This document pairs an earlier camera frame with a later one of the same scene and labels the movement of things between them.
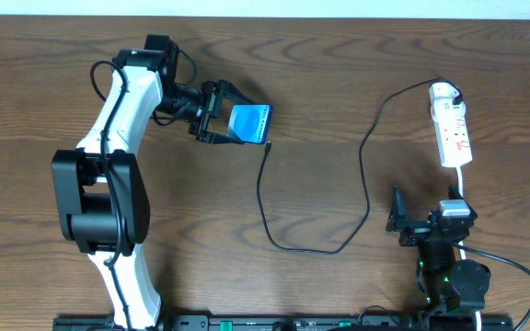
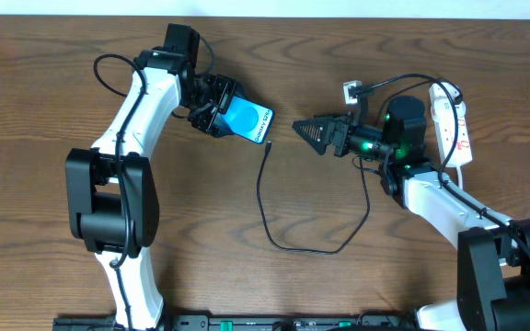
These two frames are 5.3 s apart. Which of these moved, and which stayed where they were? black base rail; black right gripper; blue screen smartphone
Moved: black right gripper
Stayed: black base rail; blue screen smartphone
